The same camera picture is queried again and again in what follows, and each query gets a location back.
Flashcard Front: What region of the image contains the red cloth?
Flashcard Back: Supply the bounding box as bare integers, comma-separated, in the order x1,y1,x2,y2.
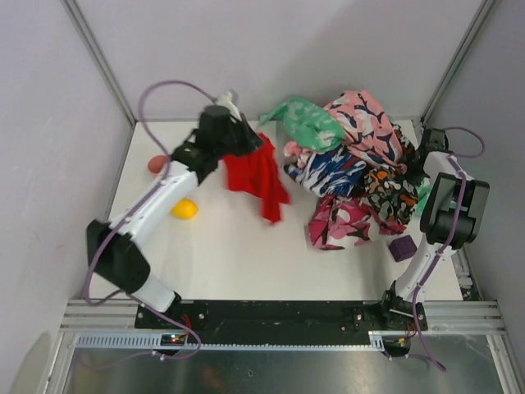
223,133,290,225

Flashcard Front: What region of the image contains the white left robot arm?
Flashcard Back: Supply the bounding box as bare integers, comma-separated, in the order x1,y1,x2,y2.
86,98,263,312

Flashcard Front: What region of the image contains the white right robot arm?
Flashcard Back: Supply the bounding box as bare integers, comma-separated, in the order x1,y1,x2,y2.
381,127,490,330

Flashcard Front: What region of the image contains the pink navy floral cloth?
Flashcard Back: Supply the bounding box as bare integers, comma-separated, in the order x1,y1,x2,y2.
324,90,407,173

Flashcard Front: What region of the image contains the black orange patterned cloth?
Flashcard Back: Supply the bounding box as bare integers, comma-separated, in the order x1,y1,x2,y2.
363,167,419,236

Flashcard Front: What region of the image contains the green white patterned cloth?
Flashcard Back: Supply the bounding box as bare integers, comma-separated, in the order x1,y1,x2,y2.
259,97,345,152

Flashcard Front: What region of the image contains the blue white patterned cloth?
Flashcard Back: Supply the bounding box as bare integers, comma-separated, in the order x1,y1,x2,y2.
283,146,367,197

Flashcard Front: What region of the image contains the magenta pink patterned cloth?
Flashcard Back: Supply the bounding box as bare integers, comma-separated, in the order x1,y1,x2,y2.
308,195,380,250

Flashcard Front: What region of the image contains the red apple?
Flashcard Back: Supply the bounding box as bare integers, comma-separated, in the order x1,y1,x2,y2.
147,155,168,176

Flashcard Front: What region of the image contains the purple cube block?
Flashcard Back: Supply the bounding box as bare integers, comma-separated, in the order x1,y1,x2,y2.
388,235,418,263

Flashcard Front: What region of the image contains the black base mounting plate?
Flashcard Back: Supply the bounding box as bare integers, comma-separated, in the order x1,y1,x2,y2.
135,300,428,331

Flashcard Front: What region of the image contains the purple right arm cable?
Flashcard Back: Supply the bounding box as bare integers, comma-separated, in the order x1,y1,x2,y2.
409,126,486,373

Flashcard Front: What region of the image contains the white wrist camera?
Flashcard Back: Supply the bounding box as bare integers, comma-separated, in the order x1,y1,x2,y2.
215,89,242,121

